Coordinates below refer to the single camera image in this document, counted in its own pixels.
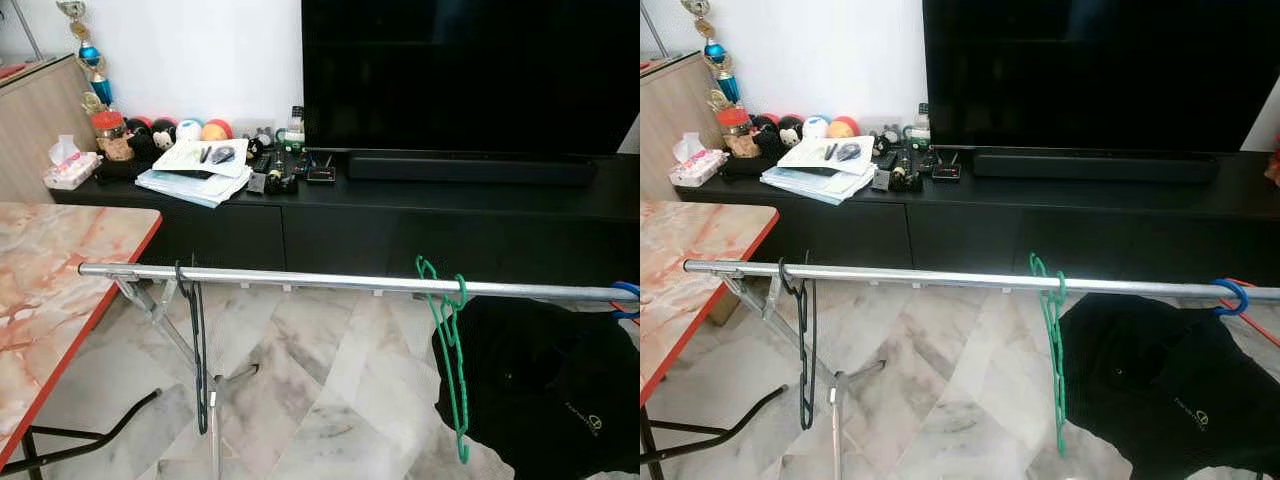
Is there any black mouse plush toy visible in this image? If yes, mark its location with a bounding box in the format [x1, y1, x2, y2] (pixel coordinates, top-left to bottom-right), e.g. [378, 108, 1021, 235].
[125, 115, 179, 166]
[750, 113, 806, 161]

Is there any silver metal clothes rack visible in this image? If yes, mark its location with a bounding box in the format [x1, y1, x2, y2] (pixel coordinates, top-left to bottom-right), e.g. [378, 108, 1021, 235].
[684, 258, 1280, 480]
[78, 262, 640, 480]

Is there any black soundbar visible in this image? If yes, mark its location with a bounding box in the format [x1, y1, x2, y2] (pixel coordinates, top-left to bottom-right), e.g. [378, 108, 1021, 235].
[347, 150, 598, 188]
[972, 147, 1221, 184]

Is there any pink tissue pack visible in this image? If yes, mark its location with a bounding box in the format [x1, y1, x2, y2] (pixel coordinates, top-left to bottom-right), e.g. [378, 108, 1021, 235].
[42, 133, 103, 191]
[672, 132, 729, 188]

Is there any black polo shirt gold logo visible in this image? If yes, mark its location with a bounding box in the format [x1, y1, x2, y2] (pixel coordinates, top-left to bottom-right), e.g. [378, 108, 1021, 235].
[1058, 292, 1280, 480]
[432, 295, 640, 480]

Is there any black flat television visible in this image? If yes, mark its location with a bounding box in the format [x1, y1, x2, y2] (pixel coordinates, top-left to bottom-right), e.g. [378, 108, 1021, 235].
[922, 0, 1280, 156]
[301, 0, 640, 159]

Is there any thin black hanger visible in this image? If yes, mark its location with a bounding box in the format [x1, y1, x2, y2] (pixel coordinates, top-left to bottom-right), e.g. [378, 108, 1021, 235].
[778, 252, 816, 431]
[175, 258, 211, 436]

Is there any light wooden cabinet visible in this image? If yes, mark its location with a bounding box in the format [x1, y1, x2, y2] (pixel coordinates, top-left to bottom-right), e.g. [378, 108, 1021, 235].
[0, 55, 101, 206]
[640, 52, 726, 201]

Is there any marble top folding table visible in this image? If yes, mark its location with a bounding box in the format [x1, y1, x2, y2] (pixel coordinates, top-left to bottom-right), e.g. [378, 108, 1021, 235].
[640, 200, 791, 480]
[0, 202, 164, 480]

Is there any gold blue trophy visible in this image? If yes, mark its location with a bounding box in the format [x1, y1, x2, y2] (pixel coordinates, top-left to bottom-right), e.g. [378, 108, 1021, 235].
[57, 0, 116, 113]
[683, 0, 743, 109]

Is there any white paper stack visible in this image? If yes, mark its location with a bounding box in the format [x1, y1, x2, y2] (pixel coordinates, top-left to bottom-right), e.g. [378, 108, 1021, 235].
[135, 138, 253, 209]
[760, 135, 879, 206]

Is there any red lid glass jar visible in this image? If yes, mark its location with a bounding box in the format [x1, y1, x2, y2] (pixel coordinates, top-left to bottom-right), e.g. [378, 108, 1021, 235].
[90, 108, 129, 161]
[716, 105, 754, 159]

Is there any black gold desk gadget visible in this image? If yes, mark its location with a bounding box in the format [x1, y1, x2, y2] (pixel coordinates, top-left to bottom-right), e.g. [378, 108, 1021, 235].
[265, 158, 301, 196]
[890, 155, 926, 193]

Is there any red plastic hanger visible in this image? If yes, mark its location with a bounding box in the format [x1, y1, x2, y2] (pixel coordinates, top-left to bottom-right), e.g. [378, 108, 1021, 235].
[1225, 278, 1280, 346]

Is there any green plastic hanger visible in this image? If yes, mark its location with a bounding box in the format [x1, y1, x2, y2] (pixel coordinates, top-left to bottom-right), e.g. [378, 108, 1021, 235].
[1029, 252, 1069, 456]
[416, 256, 471, 465]

